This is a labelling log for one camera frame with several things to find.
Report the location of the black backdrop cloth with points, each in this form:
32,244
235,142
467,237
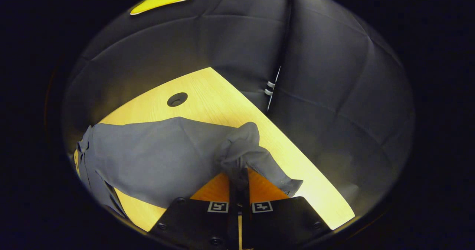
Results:
334,112

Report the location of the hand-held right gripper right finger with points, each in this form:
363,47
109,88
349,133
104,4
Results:
244,194

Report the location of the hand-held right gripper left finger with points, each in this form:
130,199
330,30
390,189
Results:
233,194

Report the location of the grey button shirt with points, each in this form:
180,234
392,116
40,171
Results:
156,157

